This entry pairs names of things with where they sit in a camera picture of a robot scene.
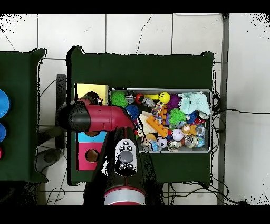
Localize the wooden box with three holes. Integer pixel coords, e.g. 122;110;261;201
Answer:
74;82;110;171

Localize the blue spiky rubber ball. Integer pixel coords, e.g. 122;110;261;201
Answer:
124;104;141;121

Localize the cream fluffy cloth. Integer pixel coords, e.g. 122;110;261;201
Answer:
138;111;158;136

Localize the green spiky rubber ball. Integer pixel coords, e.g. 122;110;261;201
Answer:
111;91;129;108
168;108;188;126

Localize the orange plastic block toy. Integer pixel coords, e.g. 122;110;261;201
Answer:
146;115;169;137

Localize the yellow smiley face ball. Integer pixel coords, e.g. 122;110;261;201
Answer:
158;92;171;104

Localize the dark green table cloth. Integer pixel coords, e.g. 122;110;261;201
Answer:
0;48;49;183
66;45;215;186

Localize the white baseball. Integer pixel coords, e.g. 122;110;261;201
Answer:
171;128;184;141

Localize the mint green knitted cloth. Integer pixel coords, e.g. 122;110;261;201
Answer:
178;92;211;116

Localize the large blue round lid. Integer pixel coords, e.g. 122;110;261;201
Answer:
0;89;11;118

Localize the silver wire mesh bin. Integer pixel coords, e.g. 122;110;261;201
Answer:
108;87;213;154

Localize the long black cable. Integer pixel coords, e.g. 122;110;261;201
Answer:
213;108;270;115

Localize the grey metal rail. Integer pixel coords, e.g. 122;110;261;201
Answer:
217;13;230;205

